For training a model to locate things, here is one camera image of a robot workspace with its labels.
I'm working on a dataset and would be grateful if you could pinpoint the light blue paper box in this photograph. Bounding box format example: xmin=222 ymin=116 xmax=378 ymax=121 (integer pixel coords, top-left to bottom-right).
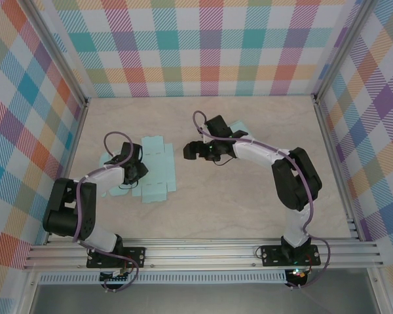
xmin=227 ymin=121 xmax=250 ymax=137
xmin=98 ymin=135 xmax=178 ymax=204

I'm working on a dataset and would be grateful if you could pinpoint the small circuit board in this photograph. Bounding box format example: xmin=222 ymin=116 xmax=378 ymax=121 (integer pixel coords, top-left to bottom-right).
xmin=100 ymin=270 xmax=132 ymax=283

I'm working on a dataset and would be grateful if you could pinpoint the grey metal panel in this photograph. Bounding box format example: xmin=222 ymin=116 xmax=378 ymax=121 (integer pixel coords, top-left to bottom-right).
xmin=29 ymin=283 xmax=381 ymax=314

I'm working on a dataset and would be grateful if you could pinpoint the aluminium side rail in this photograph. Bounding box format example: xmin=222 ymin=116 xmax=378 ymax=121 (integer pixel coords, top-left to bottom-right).
xmin=42 ymin=99 xmax=90 ymax=246
xmin=313 ymin=96 xmax=364 ymax=243

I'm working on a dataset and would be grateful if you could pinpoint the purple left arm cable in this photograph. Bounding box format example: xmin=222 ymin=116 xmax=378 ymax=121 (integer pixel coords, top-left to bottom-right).
xmin=71 ymin=131 xmax=141 ymax=293

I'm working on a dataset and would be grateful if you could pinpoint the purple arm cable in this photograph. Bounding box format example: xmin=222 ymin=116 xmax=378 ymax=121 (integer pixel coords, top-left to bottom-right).
xmin=71 ymin=131 xmax=141 ymax=293
xmin=192 ymin=110 xmax=331 ymax=289

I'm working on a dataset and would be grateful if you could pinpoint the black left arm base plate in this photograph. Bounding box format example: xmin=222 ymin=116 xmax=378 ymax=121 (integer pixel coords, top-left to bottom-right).
xmin=86 ymin=247 xmax=147 ymax=270

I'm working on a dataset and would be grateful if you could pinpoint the aluminium mounting rail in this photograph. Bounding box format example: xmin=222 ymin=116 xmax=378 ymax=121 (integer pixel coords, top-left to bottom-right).
xmin=22 ymin=237 xmax=386 ymax=271

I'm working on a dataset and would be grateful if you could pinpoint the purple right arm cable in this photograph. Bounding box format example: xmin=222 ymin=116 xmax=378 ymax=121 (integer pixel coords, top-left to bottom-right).
xmin=192 ymin=110 xmax=331 ymax=289

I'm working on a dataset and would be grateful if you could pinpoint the white slotted cable duct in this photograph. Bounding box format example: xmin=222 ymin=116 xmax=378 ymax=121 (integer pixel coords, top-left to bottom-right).
xmin=39 ymin=270 xmax=288 ymax=285

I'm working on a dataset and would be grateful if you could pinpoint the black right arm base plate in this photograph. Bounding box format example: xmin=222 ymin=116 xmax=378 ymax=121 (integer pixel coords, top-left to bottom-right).
xmin=261 ymin=244 xmax=322 ymax=268

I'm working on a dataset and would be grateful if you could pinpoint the aluminium frame post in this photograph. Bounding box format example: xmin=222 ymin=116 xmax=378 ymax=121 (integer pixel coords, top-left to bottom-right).
xmin=21 ymin=0 xmax=90 ymax=107
xmin=312 ymin=0 xmax=381 ymax=102

